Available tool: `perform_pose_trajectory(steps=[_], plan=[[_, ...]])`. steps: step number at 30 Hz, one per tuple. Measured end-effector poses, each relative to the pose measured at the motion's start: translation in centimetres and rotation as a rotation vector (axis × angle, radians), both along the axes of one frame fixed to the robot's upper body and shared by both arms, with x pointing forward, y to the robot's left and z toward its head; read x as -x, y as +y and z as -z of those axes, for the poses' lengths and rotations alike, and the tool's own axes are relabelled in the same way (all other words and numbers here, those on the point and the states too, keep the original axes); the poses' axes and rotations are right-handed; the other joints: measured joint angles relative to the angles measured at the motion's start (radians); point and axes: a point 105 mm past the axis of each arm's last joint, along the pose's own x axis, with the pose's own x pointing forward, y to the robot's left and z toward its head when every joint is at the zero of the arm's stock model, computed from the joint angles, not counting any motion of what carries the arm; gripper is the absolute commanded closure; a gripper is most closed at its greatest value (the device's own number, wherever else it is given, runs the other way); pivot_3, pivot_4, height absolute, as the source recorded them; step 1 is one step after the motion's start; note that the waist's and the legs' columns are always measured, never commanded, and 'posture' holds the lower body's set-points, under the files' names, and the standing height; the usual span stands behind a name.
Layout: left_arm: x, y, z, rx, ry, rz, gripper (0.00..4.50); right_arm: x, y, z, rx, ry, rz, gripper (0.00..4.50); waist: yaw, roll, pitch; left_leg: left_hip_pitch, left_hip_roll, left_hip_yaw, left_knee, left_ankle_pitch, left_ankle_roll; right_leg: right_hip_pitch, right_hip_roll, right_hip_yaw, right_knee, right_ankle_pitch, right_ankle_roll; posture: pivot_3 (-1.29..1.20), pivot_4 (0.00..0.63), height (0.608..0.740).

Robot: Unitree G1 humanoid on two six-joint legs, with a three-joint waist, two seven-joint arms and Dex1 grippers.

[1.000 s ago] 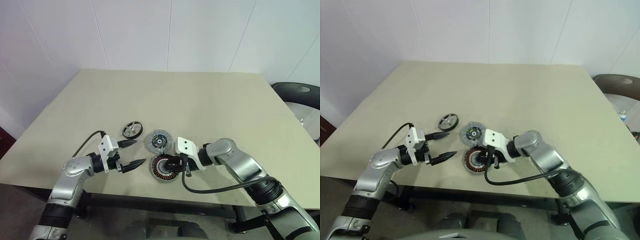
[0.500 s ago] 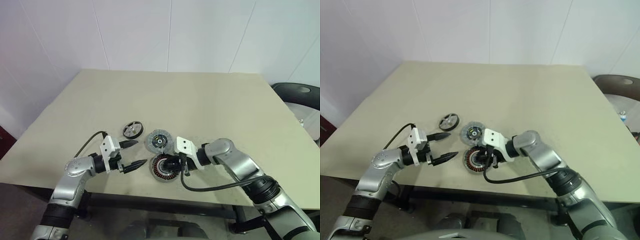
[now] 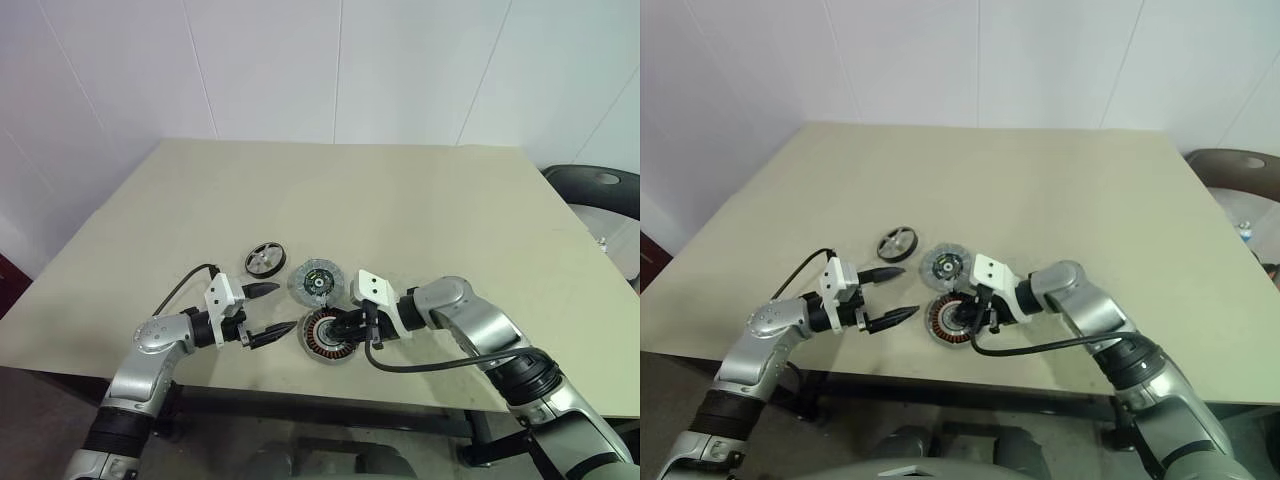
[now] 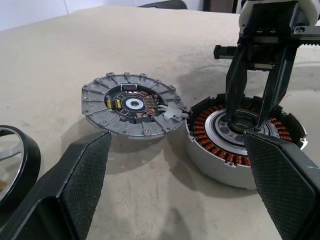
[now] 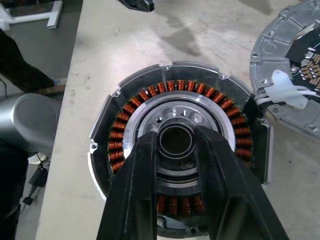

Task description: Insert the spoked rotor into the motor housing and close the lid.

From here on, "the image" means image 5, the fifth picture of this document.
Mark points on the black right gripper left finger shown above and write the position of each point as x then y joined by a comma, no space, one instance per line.
130,195

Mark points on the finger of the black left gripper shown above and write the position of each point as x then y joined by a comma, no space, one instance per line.
136,5

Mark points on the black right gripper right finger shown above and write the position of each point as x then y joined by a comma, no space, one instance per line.
230,200

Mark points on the silver round motor lid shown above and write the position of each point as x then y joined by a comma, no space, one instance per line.
272,45

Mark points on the motor housing with copper windings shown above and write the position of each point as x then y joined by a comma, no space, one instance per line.
185,86

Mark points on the silver rounded robot body part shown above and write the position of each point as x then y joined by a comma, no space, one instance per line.
30,120

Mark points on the black fabric object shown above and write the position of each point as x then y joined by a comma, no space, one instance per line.
20,67

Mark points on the white metal frame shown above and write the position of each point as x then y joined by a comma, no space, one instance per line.
53,15

